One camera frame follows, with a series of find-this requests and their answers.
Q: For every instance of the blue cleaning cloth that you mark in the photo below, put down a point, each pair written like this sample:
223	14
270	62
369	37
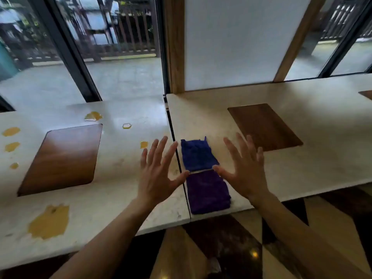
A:
197	155

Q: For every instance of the wooden inlay panel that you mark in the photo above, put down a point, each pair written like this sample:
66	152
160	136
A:
366	94
61	159
261	122

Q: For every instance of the black window mullion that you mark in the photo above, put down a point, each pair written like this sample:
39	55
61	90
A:
163	55
345	40
4	106
68	55

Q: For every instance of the person's left hand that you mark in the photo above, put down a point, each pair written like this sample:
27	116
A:
157	183

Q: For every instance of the white wall panel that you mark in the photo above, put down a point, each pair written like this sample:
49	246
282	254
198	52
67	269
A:
238	40

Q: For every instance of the purple cleaning cloth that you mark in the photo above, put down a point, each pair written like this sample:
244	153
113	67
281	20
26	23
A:
207	194

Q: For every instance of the person's right hand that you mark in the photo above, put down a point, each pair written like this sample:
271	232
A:
247	177

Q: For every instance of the person's right forearm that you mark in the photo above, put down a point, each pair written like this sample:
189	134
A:
305	244

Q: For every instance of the wooden post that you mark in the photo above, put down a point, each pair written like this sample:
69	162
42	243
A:
299	40
175	49

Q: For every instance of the teal outdoor object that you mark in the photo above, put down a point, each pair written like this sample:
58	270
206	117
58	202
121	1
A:
7	65

